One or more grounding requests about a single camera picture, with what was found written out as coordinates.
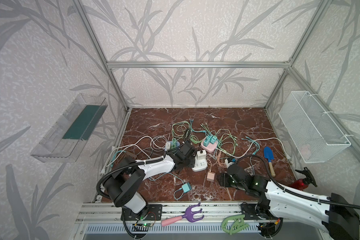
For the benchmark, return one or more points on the white wire mesh basket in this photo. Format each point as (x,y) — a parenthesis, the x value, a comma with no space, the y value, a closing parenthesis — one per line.
(315,134)

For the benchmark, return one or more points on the purple pink hand rake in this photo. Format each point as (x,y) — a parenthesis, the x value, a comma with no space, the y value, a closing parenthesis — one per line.
(189,215)

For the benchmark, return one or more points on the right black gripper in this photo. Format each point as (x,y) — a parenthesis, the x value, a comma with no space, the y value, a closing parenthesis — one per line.
(225,179)

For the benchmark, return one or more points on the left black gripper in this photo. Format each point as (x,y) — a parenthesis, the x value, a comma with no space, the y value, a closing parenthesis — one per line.
(187,149)

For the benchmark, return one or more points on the pink charger plug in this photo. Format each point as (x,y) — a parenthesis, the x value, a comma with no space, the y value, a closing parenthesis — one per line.
(211,176)

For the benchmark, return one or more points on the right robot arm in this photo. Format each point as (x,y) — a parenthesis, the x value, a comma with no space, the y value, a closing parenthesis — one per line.
(332,215)

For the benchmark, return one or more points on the white power socket block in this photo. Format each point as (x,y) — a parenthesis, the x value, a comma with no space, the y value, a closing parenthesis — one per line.
(200,165)

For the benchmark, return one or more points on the white charger plug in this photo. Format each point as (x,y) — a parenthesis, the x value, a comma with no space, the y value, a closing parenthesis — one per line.
(201,155)

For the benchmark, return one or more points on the green plastic clip tool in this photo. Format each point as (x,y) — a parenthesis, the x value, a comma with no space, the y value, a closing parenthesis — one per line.
(234,224)

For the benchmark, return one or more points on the pink power socket block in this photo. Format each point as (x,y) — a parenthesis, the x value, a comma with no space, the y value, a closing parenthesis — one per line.
(210,148)

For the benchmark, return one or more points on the red spray bottle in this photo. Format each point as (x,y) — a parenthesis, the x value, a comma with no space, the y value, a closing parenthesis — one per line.
(303,183)

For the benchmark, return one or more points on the blue power socket block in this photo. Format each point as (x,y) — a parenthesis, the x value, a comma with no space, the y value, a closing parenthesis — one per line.
(172,144)

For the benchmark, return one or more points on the teal charger plug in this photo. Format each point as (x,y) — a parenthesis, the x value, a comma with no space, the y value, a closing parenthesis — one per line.
(186,187)

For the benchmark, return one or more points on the clear plastic wall shelf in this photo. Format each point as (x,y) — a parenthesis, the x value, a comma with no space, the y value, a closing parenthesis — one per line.
(67,138)

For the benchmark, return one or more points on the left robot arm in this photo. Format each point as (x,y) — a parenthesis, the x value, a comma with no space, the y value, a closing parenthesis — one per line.
(121,185)

